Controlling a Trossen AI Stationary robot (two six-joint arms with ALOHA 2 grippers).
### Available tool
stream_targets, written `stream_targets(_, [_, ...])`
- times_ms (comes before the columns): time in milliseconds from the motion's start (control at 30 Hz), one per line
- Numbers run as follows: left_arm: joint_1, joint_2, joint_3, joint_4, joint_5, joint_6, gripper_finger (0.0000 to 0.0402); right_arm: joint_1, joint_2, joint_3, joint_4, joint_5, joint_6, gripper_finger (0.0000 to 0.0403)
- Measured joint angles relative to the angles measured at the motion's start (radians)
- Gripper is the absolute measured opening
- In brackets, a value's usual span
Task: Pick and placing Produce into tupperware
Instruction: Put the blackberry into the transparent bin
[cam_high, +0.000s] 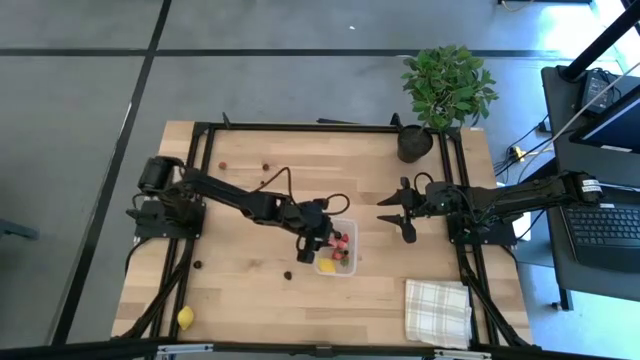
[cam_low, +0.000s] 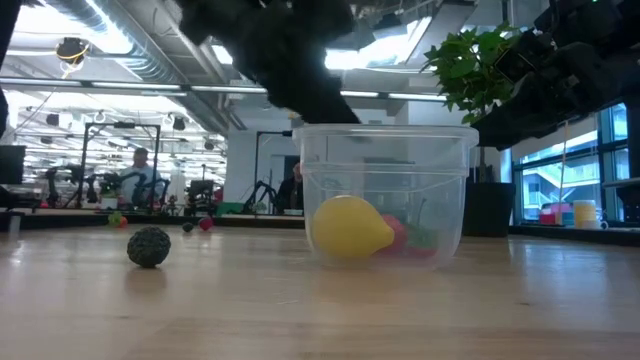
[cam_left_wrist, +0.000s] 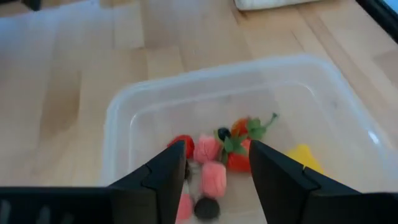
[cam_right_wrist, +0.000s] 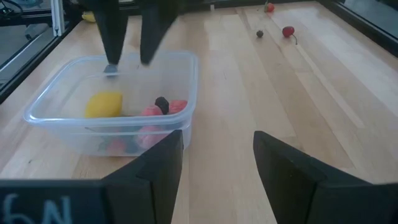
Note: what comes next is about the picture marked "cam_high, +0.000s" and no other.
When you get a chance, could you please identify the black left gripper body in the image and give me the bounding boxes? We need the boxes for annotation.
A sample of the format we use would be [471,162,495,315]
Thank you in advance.
[292,199,334,265]

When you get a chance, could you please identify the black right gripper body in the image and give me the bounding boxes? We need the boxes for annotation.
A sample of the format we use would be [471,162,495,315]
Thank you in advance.
[399,177,454,245]

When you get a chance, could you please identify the clear plastic tupperware container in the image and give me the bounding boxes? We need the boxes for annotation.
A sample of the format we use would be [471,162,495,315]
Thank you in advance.
[312,215,360,278]

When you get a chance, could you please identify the beige plaid cloth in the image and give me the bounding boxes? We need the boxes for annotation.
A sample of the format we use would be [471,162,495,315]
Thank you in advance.
[403,278,474,350]

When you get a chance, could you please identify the green potted plant black pot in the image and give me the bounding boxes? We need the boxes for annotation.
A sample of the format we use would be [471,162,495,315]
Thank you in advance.
[397,44,500,165]

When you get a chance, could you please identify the black desk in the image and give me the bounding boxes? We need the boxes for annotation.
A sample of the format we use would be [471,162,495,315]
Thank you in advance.
[541,64,640,194]
[542,178,640,312]

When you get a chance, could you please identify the black keyboard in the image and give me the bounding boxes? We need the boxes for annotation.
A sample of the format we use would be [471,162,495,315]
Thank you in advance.
[560,202,640,275]

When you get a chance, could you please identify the black computer monitor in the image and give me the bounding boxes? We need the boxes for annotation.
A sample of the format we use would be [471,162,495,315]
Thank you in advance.
[568,83,640,155]

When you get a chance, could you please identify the black power adapter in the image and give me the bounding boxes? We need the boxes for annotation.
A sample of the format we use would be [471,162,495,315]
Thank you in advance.
[579,68,623,115]

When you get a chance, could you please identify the grey chair base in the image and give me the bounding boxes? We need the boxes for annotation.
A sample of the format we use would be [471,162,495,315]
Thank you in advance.
[0,218,40,242]

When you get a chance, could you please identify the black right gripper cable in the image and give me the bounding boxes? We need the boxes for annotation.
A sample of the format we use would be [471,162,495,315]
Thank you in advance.
[411,171,437,197]

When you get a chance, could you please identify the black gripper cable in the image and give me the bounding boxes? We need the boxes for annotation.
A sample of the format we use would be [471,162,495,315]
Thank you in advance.
[323,193,352,217]
[411,171,437,197]

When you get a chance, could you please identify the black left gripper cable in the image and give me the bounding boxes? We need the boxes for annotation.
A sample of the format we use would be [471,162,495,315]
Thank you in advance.
[323,193,352,217]

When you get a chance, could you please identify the dark left arm cable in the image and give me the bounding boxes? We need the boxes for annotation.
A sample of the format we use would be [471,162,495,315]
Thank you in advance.
[248,166,296,201]

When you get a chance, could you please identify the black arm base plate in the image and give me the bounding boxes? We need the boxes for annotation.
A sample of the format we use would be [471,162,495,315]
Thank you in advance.
[133,199,207,240]
[446,205,519,247]

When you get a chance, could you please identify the black power cable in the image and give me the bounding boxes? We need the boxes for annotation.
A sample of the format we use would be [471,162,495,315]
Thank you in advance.
[494,117,554,176]

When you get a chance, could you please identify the white cable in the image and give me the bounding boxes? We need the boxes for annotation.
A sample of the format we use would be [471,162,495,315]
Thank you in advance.
[547,60,640,146]

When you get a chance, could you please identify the yellow floor cable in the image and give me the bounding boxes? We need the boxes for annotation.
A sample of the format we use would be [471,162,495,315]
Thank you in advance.
[499,0,534,14]

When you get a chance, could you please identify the black diagonal post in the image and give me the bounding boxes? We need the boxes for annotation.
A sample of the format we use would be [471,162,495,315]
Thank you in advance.
[558,0,640,82]

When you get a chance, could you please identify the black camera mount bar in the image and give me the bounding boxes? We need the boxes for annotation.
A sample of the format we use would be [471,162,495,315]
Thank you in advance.
[0,337,640,360]

